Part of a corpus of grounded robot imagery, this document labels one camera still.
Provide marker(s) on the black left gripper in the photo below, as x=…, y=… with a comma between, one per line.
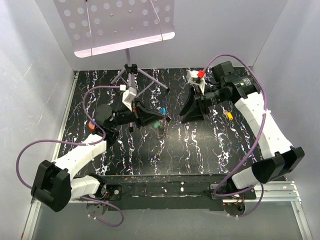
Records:
x=139, y=120

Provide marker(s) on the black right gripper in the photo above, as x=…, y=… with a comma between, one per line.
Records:
x=192, y=113

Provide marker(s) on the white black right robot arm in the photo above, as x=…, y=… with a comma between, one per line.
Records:
x=280, y=157

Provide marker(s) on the small yellow orange block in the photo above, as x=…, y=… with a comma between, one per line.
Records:
x=229, y=115

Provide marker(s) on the colourful toy block figure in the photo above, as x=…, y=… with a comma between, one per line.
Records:
x=92, y=125

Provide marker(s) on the lilac perforated music stand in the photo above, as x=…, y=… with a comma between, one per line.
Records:
x=97, y=27

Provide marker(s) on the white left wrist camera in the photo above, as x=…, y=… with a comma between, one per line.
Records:
x=128, y=96

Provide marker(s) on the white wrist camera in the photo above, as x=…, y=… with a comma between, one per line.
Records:
x=197, y=78
x=128, y=96

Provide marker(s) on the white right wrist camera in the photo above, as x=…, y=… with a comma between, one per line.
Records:
x=197, y=78

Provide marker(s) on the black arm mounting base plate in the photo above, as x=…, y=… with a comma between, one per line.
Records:
x=161, y=192

